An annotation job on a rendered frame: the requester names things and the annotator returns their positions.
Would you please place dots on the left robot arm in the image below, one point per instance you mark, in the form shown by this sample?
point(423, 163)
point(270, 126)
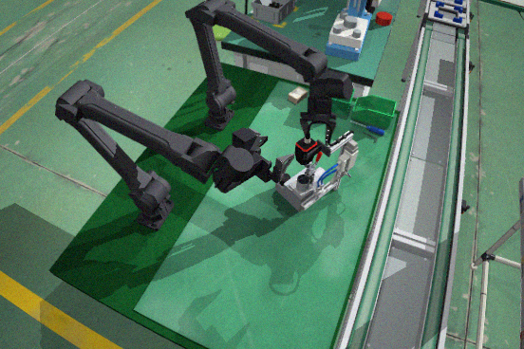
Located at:
point(313, 62)

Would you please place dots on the small beige cardboard box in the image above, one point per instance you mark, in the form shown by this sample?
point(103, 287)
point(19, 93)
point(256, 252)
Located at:
point(297, 95)

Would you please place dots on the green bench mat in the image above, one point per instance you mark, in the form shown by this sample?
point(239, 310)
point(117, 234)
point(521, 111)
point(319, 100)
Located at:
point(249, 271)

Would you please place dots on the yellow floor line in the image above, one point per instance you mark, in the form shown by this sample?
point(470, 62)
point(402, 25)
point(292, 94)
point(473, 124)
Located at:
point(52, 317)

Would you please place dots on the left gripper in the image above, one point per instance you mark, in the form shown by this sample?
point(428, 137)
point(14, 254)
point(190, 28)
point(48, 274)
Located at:
point(305, 118)

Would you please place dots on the grey cylinder with dark top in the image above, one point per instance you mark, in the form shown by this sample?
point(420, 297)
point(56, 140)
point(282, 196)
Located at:
point(302, 184)

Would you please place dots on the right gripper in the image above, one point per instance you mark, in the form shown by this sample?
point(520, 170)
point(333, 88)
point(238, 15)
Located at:
point(278, 170)

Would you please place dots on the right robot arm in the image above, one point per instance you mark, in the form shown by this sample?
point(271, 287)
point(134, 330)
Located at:
point(235, 162)

